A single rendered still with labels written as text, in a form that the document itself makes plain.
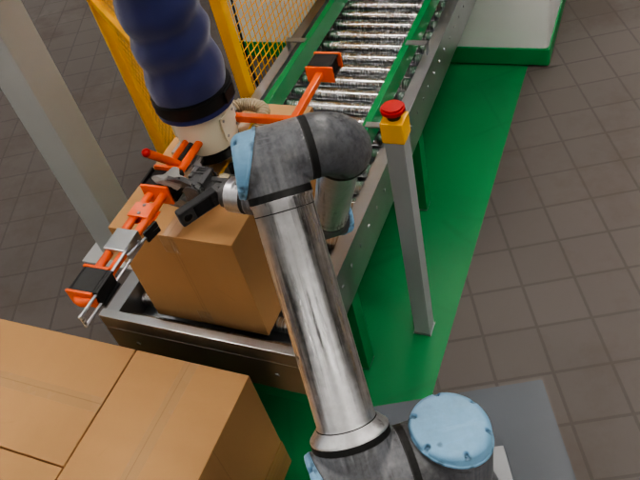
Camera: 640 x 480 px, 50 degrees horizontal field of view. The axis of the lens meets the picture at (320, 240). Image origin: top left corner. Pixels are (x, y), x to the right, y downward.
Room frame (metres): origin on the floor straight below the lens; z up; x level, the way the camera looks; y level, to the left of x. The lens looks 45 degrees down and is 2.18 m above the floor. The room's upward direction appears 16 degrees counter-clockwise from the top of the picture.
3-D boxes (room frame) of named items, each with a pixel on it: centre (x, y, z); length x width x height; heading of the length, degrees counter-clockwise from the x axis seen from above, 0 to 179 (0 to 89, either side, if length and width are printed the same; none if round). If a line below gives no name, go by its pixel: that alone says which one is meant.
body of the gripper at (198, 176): (1.40, 0.23, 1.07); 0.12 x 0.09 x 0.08; 58
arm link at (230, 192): (1.35, 0.17, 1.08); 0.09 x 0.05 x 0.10; 148
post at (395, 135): (1.58, -0.29, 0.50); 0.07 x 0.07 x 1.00; 58
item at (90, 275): (1.17, 0.54, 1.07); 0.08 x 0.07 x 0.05; 149
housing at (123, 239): (1.28, 0.46, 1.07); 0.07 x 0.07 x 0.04; 59
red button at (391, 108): (1.58, -0.29, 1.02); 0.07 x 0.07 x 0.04
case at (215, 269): (1.67, 0.24, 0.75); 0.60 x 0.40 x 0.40; 148
